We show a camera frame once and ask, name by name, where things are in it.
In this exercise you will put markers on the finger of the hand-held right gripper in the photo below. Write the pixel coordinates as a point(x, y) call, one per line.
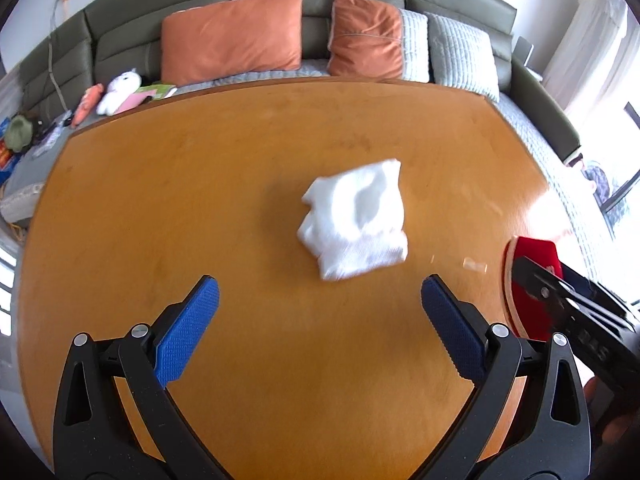
point(595, 295)
point(537, 280)

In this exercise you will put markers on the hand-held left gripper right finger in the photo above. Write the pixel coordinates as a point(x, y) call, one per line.
point(452, 325)

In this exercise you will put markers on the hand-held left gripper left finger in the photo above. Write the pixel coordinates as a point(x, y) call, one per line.
point(187, 330)

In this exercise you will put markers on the red tan-edged object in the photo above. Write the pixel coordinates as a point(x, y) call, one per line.
point(530, 320)

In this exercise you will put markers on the white tissue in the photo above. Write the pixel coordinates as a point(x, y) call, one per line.
point(355, 220)

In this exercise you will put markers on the small clear plastic scrap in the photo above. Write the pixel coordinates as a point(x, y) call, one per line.
point(475, 265)

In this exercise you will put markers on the wide grey ribbed cushion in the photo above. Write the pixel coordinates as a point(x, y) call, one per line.
point(462, 55)

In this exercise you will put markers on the pink and green book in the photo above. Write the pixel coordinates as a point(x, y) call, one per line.
point(155, 92)

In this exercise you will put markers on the white curtain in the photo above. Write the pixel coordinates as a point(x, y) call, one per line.
point(585, 45)

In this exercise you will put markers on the orange plush toy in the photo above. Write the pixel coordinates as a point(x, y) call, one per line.
point(86, 105)

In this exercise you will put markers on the white plush toy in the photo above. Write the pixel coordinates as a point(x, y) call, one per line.
point(117, 92)

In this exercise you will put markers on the blue bag with red label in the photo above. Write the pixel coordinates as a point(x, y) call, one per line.
point(5, 152)

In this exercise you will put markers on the green hat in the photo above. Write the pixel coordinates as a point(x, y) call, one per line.
point(20, 132)

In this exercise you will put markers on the narrow grey ribbed cushion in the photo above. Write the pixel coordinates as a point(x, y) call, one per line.
point(416, 45)

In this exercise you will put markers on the large orange cushion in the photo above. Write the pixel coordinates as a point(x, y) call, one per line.
point(230, 37)

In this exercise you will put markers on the small orange cushion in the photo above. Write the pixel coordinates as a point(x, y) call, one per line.
point(365, 37)

